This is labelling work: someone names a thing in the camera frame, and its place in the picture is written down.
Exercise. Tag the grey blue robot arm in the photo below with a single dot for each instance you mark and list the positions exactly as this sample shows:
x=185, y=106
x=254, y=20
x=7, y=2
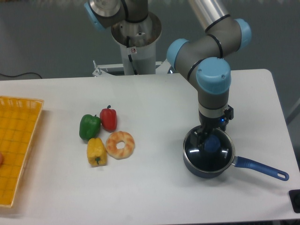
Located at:
x=201, y=63

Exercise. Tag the black device at table edge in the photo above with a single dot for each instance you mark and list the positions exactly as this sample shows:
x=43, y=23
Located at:
x=295, y=199

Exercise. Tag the red toy bell pepper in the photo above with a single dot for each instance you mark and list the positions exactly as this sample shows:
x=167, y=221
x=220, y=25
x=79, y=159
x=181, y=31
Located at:
x=108, y=118

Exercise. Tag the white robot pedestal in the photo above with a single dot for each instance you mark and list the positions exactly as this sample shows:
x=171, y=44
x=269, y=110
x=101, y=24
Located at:
x=137, y=42

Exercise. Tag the yellow toy bell pepper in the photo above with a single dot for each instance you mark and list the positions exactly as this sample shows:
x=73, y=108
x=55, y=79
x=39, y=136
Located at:
x=96, y=152

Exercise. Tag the glass lid blue knob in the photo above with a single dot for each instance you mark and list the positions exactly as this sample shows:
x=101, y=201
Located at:
x=213, y=157

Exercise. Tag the green toy bell pepper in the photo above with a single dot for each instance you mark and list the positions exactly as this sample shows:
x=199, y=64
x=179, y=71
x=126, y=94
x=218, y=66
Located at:
x=89, y=126

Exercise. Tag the yellow plastic basket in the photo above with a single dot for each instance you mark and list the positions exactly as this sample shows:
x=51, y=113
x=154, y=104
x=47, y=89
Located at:
x=18, y=121

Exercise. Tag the blue saucepan with handle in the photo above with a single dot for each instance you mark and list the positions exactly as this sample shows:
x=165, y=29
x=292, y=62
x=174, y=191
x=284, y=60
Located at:
x=242, y=162

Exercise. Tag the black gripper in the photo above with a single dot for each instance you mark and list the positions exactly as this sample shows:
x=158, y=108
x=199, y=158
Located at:
x=199, y=134

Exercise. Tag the toy glazed donut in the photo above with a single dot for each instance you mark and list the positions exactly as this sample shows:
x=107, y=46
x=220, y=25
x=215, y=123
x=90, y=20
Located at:
x=120, y=145

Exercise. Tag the black box on wrist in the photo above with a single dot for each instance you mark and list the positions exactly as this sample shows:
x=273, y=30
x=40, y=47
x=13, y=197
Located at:
x=228, y=115

